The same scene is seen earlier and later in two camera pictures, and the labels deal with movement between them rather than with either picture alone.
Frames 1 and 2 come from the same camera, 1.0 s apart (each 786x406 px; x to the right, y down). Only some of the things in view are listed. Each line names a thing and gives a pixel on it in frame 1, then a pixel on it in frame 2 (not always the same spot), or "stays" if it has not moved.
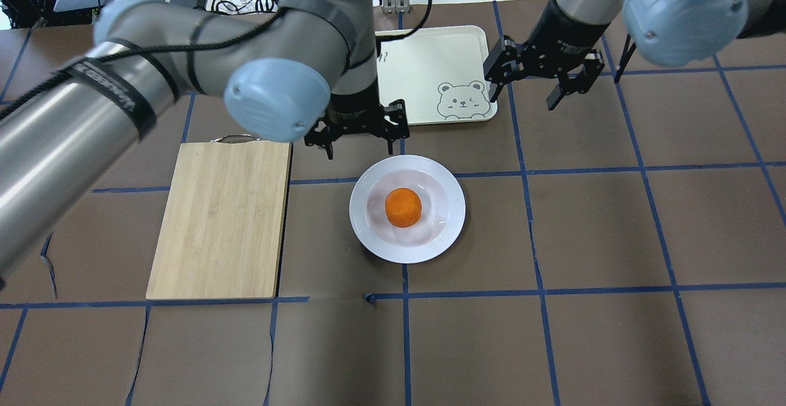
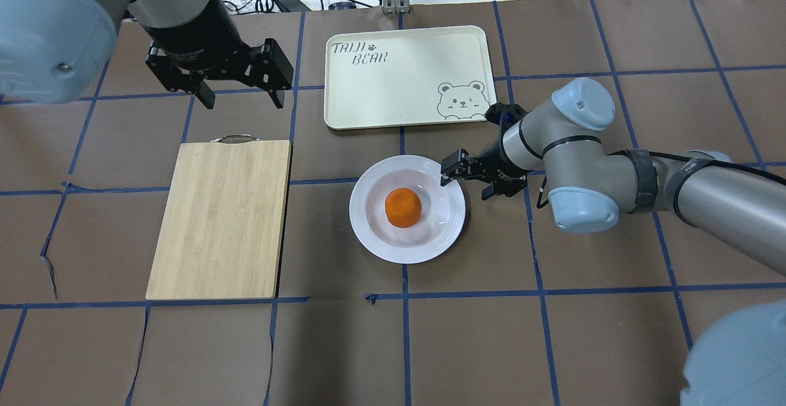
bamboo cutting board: [222, 231] stays
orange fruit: [403, 207] stays
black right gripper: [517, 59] -> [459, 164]
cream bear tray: [438, 72] stays
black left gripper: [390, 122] -> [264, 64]
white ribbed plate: [440, 221] stays
